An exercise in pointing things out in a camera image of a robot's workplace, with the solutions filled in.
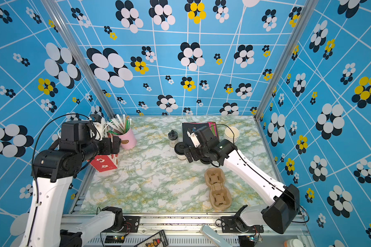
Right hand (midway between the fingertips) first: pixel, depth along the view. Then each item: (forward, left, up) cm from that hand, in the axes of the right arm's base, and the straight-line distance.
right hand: (194, 148), depth 77 cm
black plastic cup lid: (+7, +8, -9) cm, 14 cm away
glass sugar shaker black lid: (+16, +13, -11) cm, 24 cm away
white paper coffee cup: (+4, +8, -15) cm, 18 cm away
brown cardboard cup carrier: (-18, -13, -18) cm, 29 cm away
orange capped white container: (-37, -41, -14) cm, 57 cm away
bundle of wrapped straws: (+19, +47, -4) cm, 50 cm away
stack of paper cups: (+13, -20, -5) cm, 25 cm away
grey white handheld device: (-35, -8, -16) cm, 39 cm away
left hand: (-5, +35, +15) cm, 38 cm away
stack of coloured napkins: (-1, +3, +8) cm, 9 cm away
